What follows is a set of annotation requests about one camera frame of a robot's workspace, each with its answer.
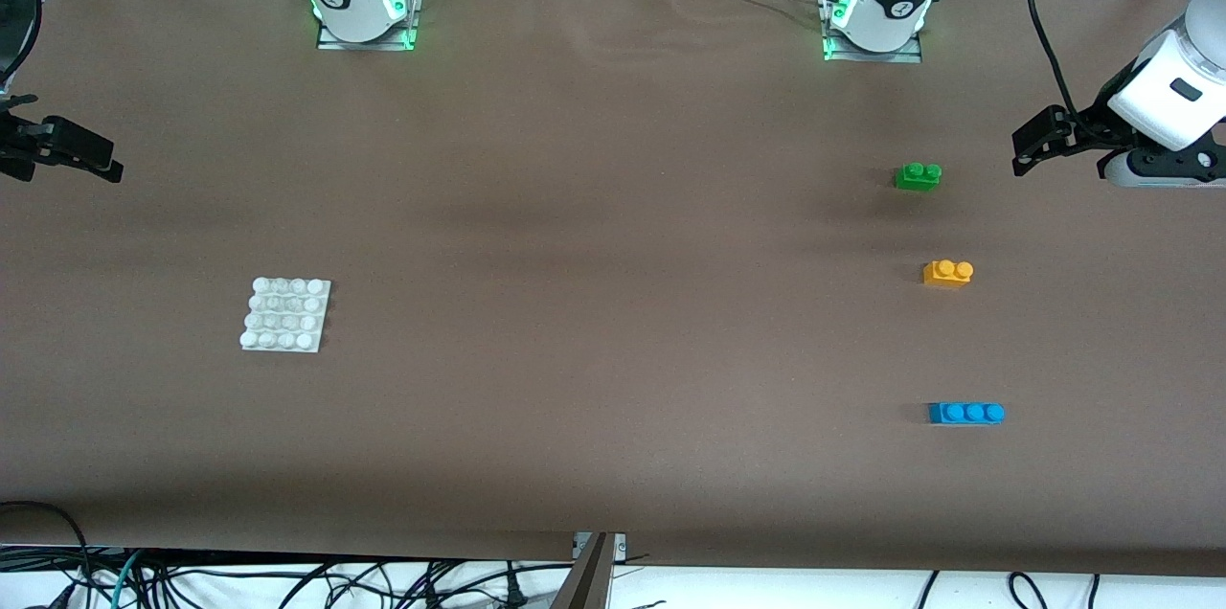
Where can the yellow two-stud block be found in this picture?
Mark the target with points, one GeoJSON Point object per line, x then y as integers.
{"type": "Point", "coordinates": [946, 276]}

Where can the white studded base plate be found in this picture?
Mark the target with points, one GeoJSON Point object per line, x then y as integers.
{"type": "Point", "coordinates": [285, 314]}

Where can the green two-stud block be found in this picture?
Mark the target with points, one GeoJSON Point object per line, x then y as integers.
{"type": "Point", "coordinates": [918, 178]}

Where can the blue three-stud block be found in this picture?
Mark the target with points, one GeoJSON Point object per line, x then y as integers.
{"type": "Point", "coordinates": [965, 414]}

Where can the brown table cover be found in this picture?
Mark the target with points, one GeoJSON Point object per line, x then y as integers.
{"type": "Point", "coordinates": [613, 159]}

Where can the aluminium profile beam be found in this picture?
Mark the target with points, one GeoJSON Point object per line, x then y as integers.
{"type": "Point", "coordinates": [582, 580]}

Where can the small metal table bracket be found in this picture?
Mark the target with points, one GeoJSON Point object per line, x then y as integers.
{"type": "Point", "coordinates": [618, 547]}

